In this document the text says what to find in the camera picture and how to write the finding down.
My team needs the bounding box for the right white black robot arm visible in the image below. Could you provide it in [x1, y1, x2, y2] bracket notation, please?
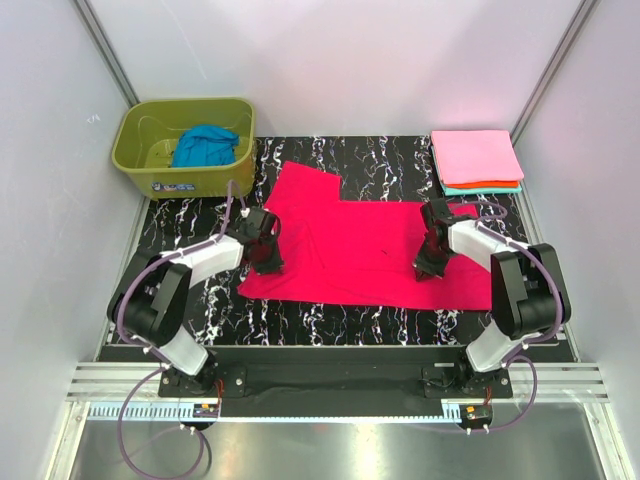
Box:
[413, 199, 571, 398]

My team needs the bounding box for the aluminium frame rail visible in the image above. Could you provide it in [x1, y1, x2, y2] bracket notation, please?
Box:
[66, 362, 160, 401]

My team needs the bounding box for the folded light teal t shirt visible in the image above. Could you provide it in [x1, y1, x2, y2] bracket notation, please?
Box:
[431, 147, 522, 196]

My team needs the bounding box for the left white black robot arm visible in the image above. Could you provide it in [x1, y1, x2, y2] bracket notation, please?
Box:
[107, 207, 284, 396]

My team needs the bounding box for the white slotted cable duct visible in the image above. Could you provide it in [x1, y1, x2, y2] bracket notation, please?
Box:
[88, 401, 220, 423]

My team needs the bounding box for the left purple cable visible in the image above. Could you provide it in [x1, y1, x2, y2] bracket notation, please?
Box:
[117, 179, 251, 476]

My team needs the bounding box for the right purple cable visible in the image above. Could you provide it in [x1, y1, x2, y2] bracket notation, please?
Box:
[409, 202, 560, 434]

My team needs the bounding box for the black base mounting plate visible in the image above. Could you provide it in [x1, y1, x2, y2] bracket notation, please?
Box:
[97, 344, 576, 419]

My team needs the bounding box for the olive green plastic bin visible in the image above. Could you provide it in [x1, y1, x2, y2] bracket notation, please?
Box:
[111, 97, 256, 200]

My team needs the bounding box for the folded pink t shirt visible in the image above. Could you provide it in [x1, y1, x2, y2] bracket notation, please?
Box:
[431, 130, 524, 186]

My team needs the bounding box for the purple cable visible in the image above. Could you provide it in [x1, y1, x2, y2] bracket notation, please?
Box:
[117, 179, 251, 476]
[409, 202, 560, 434]

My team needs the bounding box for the magenta t shirt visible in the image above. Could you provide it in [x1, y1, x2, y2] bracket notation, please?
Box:
[238, 161, 491, 310]

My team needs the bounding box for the folded orange t shirt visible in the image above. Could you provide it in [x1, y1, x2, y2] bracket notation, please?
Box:
[449, 180, 520, 190]

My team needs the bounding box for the teal blue t shirt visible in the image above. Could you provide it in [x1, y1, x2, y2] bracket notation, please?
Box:
[171, 125, 239, 168]

